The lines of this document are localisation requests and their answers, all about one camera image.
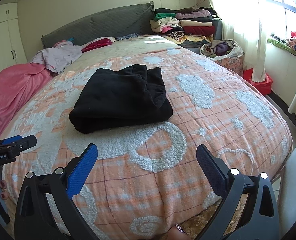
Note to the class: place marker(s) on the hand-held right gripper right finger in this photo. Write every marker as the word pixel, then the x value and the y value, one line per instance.
pixel 210 165

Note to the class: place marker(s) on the red box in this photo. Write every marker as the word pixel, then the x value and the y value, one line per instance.
pixel 262 85

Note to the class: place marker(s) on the person's left hand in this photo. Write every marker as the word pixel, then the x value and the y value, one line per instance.
pixel 4 185

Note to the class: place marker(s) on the beige fluffy cloth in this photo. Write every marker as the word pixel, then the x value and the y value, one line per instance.
pixel 200 220

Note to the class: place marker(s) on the cream wardrobe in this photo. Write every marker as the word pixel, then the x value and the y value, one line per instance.
pixel 3 42

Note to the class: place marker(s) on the grey quilted headboard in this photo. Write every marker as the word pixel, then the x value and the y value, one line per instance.
pixel 100 22

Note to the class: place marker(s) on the window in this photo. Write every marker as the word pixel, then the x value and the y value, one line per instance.
pixel 295 17

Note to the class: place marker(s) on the beige bed quilt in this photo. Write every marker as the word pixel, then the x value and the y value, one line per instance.
pixel 138 47

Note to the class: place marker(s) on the small red cloth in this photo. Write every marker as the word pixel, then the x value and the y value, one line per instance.
pixel 295 34

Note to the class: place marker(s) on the black sweater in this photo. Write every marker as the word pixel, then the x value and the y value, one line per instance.
pixel 118 100

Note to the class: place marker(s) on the dark patterned cloth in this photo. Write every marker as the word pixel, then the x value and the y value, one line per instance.
pixel 128 36

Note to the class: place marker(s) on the green cloth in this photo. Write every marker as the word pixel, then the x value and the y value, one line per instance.
pixel 277 43

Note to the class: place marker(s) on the stack of folded clothes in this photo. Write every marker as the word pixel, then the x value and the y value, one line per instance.
pixel 187 25

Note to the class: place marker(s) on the red pillow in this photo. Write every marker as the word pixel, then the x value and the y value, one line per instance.
pixel 99 43

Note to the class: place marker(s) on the person's right hand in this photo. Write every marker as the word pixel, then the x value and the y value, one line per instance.
pixel 175 235

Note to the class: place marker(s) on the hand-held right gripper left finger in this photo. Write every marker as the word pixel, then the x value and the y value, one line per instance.
pixel 83 170

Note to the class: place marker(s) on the orange and white patterned blanket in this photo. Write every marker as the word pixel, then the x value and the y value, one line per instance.
pixel 128 180

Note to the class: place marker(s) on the crumpled clothes heap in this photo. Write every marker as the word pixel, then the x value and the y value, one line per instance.
pixel 220 48

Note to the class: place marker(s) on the pink blanket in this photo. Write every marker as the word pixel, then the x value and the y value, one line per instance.
pixel 10 92

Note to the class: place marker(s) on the lilac garment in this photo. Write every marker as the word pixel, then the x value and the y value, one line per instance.
pixel 58 55

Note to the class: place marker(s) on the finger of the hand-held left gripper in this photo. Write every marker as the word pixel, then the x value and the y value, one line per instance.
pixel 11 139
pixel 25 143

